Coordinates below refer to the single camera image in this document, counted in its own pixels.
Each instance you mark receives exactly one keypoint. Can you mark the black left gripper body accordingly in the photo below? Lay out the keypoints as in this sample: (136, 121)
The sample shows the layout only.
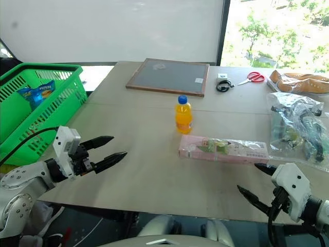
(81, 160)

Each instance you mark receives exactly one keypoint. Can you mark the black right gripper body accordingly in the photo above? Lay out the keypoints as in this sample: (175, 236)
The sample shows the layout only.
(279, 200)

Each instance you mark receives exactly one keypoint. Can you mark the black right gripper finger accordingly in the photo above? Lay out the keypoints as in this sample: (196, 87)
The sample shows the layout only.
(254, 200)
(267, 168)

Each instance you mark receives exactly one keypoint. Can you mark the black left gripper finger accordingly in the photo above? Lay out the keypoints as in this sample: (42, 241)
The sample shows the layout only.
(99, 142)
(110, 160)

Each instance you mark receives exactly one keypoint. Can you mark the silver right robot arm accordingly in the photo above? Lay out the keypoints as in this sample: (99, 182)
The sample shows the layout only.
(312, 209)

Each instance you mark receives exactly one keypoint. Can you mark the green plastic basket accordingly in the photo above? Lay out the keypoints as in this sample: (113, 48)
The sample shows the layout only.
(41, 67)

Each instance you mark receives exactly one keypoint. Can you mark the clear bag of black parts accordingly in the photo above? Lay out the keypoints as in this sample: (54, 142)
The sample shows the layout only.
(295, 121)

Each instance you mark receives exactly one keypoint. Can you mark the pink flat box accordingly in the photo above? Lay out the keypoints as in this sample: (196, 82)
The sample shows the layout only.
(205, 151)

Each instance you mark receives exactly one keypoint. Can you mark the yellow object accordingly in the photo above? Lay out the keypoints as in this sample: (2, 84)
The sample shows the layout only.
(6, 169)

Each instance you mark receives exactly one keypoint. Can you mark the blue snack bag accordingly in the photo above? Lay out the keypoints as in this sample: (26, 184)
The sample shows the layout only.
(38, 94)

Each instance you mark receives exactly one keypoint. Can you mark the silver robot body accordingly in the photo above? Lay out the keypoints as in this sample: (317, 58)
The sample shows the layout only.
(159, 226)

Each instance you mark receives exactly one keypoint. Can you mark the orange juice bottle blue cap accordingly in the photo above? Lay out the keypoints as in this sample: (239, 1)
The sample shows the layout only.
(183, 115)

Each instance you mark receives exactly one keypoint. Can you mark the bagged brown bread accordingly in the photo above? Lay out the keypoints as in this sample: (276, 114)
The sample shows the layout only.
(295, 83)

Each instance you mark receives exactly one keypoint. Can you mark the wood-framed grey chalkboard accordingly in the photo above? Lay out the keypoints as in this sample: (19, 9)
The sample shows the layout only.
(169, 74)

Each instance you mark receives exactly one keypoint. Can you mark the small white charger block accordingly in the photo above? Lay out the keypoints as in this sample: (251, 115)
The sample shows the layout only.
(222, 76)

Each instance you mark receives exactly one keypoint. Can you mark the white roller blind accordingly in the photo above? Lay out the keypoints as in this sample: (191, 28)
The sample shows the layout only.
(115, 28)

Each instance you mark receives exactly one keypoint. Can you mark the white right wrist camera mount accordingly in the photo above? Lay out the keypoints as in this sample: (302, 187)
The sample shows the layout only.
(293, 180)

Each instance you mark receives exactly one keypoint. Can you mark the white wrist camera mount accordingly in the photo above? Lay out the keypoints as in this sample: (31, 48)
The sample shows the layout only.
(63, 144)
(293, 180)

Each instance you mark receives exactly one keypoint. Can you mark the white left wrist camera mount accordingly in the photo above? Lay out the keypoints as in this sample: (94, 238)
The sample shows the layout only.
(63, 144)

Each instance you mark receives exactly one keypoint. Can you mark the black window frame post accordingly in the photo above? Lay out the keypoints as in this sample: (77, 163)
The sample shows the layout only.
(223, 31)

